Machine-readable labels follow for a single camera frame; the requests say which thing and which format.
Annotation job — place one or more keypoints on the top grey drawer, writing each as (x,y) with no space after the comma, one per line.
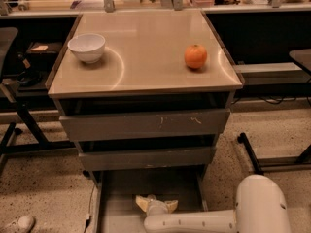
(144,116)

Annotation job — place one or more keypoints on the grey drawer cabinet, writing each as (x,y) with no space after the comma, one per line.
(144,55)

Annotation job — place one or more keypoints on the grey drawer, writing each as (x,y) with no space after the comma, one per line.
(144,116)
(147,152)
(116,209)

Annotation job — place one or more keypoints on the white shoe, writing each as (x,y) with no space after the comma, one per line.
(23,224)

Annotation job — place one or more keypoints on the white ceramic bowl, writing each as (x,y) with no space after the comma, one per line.
(88,47)

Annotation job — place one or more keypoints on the black table leg base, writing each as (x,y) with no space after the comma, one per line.
(242,139)

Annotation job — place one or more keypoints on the bottom grey drawer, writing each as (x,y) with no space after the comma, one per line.
(116,209)

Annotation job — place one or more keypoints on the middle grey drawer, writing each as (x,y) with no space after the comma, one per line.
(147,152)

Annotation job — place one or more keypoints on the black desk frame left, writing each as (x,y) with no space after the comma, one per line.
(34,136)

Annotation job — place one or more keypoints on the black box with label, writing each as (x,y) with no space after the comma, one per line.
(44,48)

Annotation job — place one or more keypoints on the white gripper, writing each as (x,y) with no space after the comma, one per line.
(156,207)

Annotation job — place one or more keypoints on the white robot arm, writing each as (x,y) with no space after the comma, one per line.
(260,207)

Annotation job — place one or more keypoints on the orange fruit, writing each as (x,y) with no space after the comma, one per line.
(195,56)

